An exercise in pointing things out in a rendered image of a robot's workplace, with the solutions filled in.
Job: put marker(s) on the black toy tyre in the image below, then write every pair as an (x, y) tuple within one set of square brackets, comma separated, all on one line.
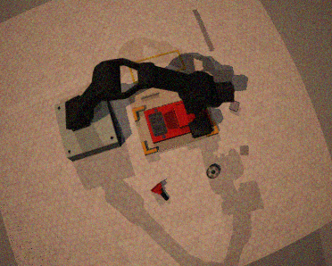
[(215, 174)]

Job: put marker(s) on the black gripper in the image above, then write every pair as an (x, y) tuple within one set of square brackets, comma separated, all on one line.
[(201, 126)]

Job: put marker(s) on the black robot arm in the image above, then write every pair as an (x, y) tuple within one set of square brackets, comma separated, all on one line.
[(197, 88)]

